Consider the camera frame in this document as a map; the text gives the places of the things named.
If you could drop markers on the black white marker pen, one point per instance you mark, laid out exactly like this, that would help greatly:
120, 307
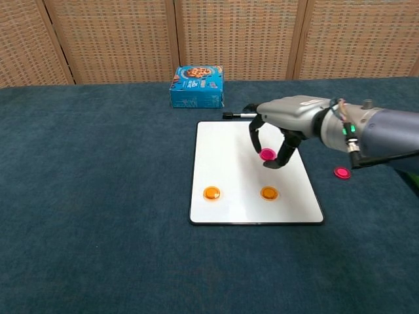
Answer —
234, 115

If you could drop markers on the yellow round magnet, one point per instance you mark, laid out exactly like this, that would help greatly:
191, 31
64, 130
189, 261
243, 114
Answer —
269, 193
211, 193

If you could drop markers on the teal table cloth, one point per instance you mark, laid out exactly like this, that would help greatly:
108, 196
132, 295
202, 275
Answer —
98, 196

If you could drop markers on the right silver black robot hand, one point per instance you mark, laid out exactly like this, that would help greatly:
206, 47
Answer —
291, 114

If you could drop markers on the white magnetic whiteboard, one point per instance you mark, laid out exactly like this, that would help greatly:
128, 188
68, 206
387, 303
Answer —
229, 170

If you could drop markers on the green can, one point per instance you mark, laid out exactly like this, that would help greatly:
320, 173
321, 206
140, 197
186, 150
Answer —
414, 180

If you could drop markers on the pink round magnet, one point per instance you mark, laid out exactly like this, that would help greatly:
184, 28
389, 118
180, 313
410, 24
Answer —
342, 172
267, 153

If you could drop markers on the blue chocolate chip cookie box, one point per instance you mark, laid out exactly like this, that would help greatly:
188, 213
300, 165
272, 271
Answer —
196, 88

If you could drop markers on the woven wicker folding screen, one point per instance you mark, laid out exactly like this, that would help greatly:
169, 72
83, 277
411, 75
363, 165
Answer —
114, 39

